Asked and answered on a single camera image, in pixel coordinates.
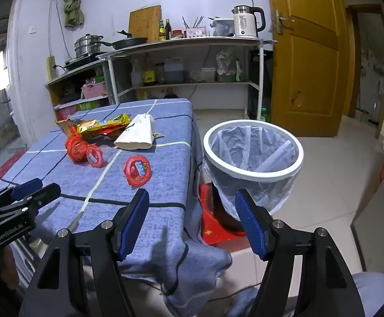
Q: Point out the white plastic jug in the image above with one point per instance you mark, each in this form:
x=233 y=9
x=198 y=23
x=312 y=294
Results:
x=173 y=71

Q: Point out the green plastic bottle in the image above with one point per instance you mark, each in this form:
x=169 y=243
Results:
x=264 y=115

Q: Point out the black induction cooker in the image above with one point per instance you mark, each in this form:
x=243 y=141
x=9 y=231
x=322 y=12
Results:
x=79 y=61

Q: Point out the clear plastic bin liner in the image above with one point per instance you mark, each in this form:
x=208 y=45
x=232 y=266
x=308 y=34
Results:
x=254 y=152

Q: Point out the brown snack packet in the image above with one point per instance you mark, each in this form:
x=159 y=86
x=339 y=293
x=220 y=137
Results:
x=65 y=125

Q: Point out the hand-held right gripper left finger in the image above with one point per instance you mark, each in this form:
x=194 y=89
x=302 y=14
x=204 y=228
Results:
x=134 y=226

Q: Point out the white round trash bin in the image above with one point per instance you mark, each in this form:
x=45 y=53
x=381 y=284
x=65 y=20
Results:
x=211 y=158

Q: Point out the pink plastic basket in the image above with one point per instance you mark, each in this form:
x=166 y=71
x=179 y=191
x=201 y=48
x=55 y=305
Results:
x=94 y=90

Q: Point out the wooden shelf cabinet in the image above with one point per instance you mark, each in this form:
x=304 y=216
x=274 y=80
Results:
x=76 y=72

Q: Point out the pink chopstick holder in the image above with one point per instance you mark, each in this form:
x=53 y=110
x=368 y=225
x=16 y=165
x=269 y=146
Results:
x=195 y=33

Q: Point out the white and green plastic bag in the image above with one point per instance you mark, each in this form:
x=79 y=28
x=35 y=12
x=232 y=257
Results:
x=228 y=66

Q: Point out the dark sauce bottle yellow label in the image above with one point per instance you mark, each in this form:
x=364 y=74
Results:
x=149 y=74

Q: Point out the yellow oil bottle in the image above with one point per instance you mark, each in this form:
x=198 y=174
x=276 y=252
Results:
x=146 y=95

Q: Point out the red jelly cup blue label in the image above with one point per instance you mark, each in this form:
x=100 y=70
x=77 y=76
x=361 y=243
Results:
x=95 y=156
x=138 y=170

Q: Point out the dark glass bottle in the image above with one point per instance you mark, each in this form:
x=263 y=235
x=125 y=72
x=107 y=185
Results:
x=168 y=30

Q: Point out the black frying pan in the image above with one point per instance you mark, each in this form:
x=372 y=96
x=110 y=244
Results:
x=131 y=42

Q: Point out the white electric kettle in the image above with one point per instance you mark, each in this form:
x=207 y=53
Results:
x=244 y=23

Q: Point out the green glass bottle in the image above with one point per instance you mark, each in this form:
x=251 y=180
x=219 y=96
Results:
x=161 y=31

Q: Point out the crumpled red wrapper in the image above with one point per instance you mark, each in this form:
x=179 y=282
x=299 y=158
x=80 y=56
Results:
x=75 y=148

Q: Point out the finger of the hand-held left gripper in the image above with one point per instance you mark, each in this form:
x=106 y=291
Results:
x=48 y=191
x=27 y=187

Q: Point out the steel steamer pot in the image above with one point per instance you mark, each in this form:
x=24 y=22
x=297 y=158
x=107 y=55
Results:
x=88 y=46

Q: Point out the white paper bag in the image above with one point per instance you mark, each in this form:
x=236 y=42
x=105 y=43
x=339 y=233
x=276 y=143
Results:
x=135 y=135

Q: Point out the wooden cutting board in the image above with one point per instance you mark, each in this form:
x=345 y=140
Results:
x=145 y=23

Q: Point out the yellow wooden door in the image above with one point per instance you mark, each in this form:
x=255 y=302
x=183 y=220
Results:
x=310 y=72

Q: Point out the blue checked blanket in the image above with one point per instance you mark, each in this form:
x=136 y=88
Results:
x=145 y=171

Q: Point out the person's grey trouser leg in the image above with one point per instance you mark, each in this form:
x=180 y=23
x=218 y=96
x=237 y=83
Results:
x=373 y=294

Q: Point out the white plastic container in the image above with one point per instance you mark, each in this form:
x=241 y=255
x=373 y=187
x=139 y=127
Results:
x=208 y=74

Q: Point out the white metal kitchen rack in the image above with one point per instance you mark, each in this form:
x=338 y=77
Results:
x=185 y=41

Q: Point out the golden orange snack packet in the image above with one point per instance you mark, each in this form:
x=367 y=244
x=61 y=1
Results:
x=96 y=126

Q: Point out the white wall socket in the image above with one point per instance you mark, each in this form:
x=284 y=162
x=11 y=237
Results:
x=32 y=28

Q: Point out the clear plastic pitcher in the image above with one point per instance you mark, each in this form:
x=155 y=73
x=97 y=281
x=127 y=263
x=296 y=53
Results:
x=223 y=28

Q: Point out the green hanging cloth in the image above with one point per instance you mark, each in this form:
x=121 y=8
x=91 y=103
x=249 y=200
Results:
x=71 y=6

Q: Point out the dark oil bottle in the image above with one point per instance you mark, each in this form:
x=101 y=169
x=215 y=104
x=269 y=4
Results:
x=171 y=95

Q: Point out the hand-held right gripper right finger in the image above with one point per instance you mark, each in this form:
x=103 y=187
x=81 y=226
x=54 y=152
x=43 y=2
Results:
x=248 y=224

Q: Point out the red lid jar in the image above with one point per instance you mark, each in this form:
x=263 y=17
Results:
x=177 y=34

